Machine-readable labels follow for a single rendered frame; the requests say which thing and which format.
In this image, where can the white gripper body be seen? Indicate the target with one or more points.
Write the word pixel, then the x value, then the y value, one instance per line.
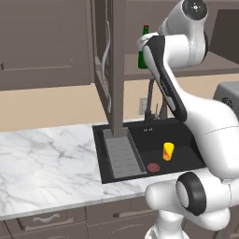
pixel 146 38

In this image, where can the brown wall cabinet shelf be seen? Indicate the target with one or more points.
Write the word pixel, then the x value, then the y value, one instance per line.
pixel 214 67

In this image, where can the grey sink draining rack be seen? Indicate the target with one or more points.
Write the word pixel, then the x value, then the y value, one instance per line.
pixel 123 155

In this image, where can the red sink drain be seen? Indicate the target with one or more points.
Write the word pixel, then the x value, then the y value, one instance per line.
pixel 153 167

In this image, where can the yellow red cup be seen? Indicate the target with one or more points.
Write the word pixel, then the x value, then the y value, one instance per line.
pixel 168 151

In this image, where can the green beer bottle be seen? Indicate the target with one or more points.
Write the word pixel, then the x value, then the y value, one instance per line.
pixel 142 60

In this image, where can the grey wall outlet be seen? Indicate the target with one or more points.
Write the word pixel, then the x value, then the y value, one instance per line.
pixel 143 105

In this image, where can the brown closed cabinet door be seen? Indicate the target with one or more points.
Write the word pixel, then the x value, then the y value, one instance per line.
pixel 43 40

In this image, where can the brown open cabinet door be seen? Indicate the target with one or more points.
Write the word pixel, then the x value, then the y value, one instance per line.
pixel 118 77

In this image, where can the brown drawer front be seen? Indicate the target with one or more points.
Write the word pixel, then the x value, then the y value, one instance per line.
pixel 124 211
pixel 49 219

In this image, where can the grey countertop appliance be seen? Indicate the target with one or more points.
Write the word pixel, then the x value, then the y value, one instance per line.
pixel 225 93

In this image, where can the brown base cabinet door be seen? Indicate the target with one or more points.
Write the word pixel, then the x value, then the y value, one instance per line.
pixel 121 231

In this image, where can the dark sink faucet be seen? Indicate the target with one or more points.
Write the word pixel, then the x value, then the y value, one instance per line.
pixel 150 102

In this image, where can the black sink basin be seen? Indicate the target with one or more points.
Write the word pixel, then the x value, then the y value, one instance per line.
pixel 177 137

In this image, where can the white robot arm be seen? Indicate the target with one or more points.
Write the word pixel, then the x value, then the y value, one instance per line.
pixel 214 137

